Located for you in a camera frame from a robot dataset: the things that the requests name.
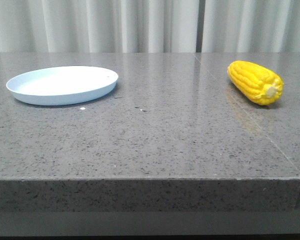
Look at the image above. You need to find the yellow plastic corn cob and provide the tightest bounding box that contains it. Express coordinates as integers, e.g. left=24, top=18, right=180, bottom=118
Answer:
left=227, top=60, right=284, bottom=106

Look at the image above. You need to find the light blue round plate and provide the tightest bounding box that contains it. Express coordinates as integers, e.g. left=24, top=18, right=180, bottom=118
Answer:
left=6, top=66, right=119, bottom=106

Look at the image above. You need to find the white pleated curtain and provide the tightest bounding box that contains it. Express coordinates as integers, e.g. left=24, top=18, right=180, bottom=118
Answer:
left=0, top=0, right=300, bottom=53

